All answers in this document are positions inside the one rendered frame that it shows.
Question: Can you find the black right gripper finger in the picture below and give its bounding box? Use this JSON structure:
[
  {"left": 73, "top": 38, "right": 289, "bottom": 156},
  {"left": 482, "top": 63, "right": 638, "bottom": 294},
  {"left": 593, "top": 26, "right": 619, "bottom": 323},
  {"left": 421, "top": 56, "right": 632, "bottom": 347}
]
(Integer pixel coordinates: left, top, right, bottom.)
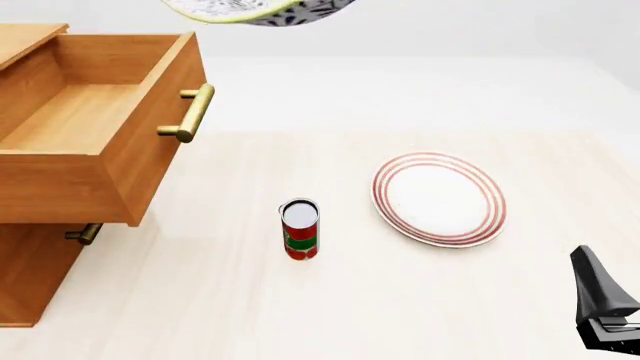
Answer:
[{"left": 569, "top": 244, "right": 640, "bottom": 326}]

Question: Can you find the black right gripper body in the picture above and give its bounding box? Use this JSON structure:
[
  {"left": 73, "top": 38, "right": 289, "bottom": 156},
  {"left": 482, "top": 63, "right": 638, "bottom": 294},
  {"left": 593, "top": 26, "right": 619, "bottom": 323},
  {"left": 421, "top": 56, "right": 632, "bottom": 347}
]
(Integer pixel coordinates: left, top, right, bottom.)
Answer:
[{"left": 575, "top": 313, "right": 640, "bottom": 356}]

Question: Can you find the black and white patterned bowl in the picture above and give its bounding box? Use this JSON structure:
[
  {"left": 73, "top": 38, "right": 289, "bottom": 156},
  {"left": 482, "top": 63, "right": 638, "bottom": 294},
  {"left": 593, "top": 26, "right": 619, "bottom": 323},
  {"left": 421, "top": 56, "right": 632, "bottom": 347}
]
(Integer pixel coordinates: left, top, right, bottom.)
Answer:
[{"left": 160, "top": 0, "right": 358, "bottom": 28}]

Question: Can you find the open wooden drawer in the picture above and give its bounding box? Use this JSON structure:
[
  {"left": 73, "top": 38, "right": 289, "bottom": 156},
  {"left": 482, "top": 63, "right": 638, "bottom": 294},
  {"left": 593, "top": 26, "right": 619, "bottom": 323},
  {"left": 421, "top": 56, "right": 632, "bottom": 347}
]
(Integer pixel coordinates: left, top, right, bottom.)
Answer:
[{"left": 0, "top": 31, "right": 209, "bottom": 228}]

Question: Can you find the wooden cabinet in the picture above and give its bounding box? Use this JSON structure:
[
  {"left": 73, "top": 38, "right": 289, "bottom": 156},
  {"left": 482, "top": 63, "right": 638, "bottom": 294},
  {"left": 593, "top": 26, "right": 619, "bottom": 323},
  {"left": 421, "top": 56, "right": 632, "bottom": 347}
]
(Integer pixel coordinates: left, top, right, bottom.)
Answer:
[{"left": 0, "top": 22, "right": 105, "bottom": 329}]

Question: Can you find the white plate with red rings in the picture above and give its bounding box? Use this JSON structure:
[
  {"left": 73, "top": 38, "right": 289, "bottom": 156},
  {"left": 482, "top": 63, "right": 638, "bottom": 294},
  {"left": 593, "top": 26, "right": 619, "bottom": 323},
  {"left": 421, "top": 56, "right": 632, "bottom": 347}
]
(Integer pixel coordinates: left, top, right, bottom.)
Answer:
[{"left": 370, "top": 150, "right": 508, "bottom": 250}]

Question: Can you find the red and green tin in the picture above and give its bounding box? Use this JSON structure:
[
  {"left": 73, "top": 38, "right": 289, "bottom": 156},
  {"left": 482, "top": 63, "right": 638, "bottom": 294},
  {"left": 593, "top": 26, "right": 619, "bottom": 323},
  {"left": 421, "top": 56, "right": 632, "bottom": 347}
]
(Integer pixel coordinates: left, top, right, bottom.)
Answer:
[{"left": 277, "top": 197, "right": 322, "bottom": 262}]

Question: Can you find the brass drawer handle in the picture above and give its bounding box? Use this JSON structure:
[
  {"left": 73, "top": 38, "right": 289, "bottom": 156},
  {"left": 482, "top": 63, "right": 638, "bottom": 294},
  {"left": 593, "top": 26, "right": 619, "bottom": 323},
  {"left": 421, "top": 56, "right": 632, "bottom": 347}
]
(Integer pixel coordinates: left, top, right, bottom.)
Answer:
[
  {"left": 156, "top": 82, "right": 217, "bottom": 145},
  {"left": 64, "top": 222, "right": 105, "bottom": 247}
]

